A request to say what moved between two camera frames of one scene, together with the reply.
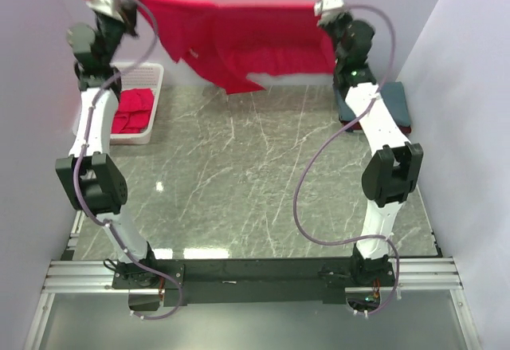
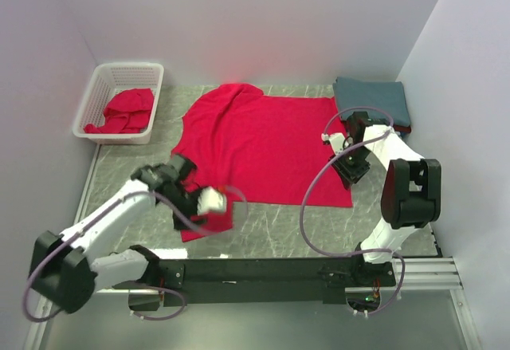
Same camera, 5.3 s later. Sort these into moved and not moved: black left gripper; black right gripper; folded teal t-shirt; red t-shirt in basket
Moved: black left gripper; black right gripper
Not moved: red t-shirt in basket; folded teal t-shirt
